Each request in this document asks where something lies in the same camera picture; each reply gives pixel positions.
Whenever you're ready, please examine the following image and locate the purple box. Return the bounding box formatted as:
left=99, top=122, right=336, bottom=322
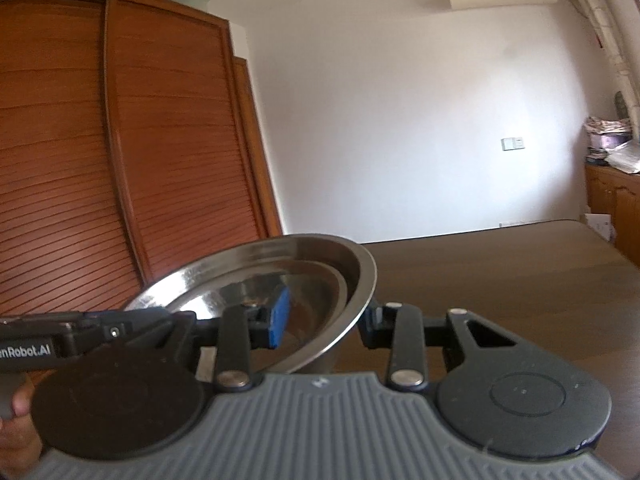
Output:
left=590, top=132, right=631, bottom=151

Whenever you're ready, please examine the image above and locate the small steel bowl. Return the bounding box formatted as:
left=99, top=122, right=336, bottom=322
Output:
left=162, top=259, right=350, bottom=356

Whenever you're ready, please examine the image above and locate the pile of newspapers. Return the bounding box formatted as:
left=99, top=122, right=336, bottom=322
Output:
left=585, top=116, right=634, bottom=136

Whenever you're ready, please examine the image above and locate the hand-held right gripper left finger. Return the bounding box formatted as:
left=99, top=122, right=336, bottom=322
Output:
left=160, top=287, right=292, bottom=393

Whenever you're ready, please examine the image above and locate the clear plastic bag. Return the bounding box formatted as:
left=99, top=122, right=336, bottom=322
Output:
left=604, top=140, right=640, bottom=174

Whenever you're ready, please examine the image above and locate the person's left hand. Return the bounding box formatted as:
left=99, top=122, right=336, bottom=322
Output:
left=0, top=379, right=44, bottom=480

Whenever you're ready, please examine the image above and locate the wooden slatted wardrobe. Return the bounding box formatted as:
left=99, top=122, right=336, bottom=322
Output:
left=0, top=0, right=285, bottom=317

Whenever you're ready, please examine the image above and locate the wooden sideboard cabinet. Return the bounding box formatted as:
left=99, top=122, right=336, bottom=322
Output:
left=584, top=162, right=640, bottom=261

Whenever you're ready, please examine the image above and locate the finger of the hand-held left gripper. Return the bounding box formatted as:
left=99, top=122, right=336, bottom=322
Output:
left=57, top=308, right=173, bottom=358

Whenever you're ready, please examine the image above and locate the patterned beige curtain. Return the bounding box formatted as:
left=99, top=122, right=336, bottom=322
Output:
left=550, top=0, right=640, bottom=141

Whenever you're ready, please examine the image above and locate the white cardboard box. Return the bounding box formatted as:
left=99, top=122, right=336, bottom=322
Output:
left=579, top=213, right=614, bottom=242

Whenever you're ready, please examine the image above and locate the large steel bowl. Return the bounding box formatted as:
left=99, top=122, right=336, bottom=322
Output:
left=122, top=232, right=378, bottom=376

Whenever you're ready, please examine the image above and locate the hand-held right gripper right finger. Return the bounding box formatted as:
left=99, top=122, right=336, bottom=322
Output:
left=357, top=303, right=516, bottom=392

